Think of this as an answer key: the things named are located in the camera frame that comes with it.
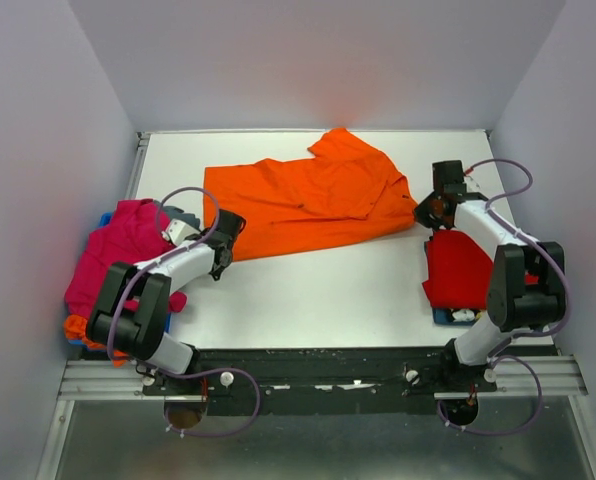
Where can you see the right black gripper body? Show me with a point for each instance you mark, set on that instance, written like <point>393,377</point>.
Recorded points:
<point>427,211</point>

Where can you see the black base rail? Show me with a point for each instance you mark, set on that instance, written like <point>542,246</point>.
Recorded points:
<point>323,381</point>

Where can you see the grey blue t shirt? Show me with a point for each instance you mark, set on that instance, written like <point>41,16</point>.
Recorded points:
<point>167,213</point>

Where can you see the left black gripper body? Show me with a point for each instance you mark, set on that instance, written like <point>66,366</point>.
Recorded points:
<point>231,256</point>

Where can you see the folded blue t shirt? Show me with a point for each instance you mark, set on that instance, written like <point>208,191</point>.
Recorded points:
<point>456,317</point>

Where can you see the folded red t shirt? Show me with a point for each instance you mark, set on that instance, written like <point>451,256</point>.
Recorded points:
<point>459,272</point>

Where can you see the orange t shirt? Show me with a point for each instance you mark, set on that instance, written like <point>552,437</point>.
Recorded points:
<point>346,192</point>
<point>74,328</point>

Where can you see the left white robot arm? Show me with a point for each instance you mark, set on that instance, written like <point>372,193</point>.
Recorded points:
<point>132,307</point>

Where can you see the aluminium frame rail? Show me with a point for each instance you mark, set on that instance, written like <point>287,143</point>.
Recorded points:
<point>524,371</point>

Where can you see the magenta t shirt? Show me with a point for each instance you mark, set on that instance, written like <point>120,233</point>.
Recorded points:
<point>123,235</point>

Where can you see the blue plastic bin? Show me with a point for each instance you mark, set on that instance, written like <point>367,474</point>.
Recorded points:
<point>105,218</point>

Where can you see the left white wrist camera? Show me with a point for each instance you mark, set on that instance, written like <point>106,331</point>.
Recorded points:
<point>177,231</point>

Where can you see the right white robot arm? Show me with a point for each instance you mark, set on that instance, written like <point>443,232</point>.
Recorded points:
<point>528,289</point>

